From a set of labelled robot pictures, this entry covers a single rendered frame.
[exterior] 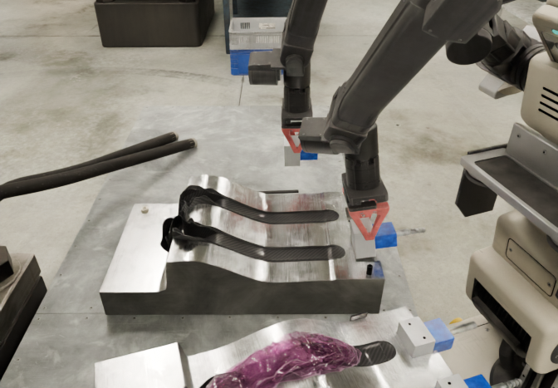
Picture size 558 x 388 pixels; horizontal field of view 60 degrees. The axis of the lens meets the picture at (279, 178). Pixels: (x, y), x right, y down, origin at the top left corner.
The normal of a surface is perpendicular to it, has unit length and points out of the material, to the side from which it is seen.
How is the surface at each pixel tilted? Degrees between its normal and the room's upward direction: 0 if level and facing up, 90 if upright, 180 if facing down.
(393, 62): 128
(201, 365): 0
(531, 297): 8
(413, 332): 0
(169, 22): 90
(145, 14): 90
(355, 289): 90
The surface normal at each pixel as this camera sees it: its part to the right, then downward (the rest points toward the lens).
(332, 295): 0.00, 0.56
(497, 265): -0.13, -0.80
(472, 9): -0.25, 0.94
